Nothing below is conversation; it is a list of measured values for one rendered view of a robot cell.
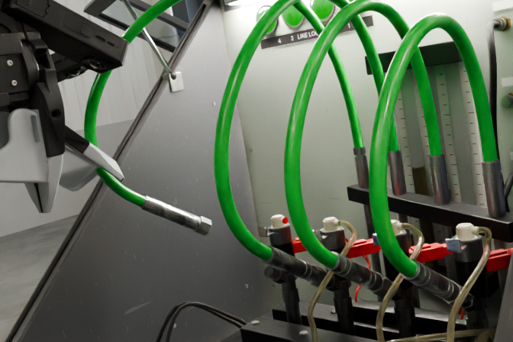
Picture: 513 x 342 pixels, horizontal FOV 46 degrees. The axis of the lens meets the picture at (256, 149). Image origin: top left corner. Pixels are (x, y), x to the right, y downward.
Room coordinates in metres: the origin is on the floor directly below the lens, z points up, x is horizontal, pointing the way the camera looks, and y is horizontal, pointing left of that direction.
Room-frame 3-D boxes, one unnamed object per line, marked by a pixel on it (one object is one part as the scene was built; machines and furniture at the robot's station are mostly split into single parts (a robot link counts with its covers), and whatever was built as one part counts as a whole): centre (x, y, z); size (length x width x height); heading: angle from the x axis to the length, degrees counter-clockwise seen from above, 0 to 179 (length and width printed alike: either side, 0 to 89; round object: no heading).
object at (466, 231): (0.56, -0.19, 1.10); 0.02 x 0.02 x 0.03
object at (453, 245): (0.55, -0.18, 1.10); 0.03 x 0.02 x 0.01; 137
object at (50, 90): (0.50, 0.17, 1.29); 0.05 x 0.02 x 0.09; 47
